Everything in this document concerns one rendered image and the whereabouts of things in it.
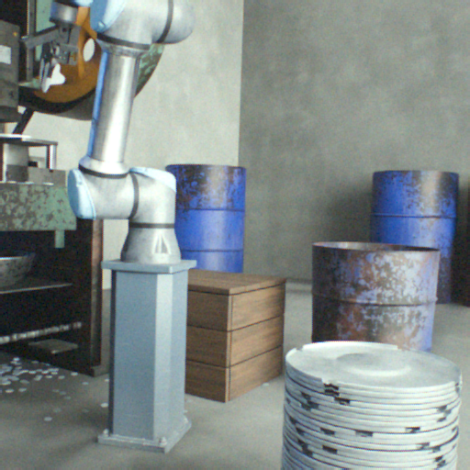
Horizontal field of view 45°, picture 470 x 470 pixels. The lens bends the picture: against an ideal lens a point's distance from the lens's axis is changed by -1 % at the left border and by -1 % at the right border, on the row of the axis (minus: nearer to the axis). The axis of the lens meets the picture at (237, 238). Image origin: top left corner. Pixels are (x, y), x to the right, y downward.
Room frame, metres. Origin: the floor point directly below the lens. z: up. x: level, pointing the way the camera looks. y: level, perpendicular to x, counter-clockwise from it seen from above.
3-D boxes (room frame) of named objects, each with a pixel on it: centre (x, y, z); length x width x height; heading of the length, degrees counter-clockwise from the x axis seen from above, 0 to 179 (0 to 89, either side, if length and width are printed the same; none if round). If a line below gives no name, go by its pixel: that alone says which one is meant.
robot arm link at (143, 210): (1.43, 0.22, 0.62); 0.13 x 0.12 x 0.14; 124
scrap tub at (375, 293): (1.89, -0.46, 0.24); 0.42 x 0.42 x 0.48
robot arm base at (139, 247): (1.43, 0.22, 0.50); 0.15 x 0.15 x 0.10
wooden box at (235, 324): (1.95, 0.09, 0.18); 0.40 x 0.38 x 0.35; 59
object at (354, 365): (0.95, -0.24, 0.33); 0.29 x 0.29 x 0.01
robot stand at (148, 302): (1.43, 0.22, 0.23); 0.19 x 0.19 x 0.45; 75
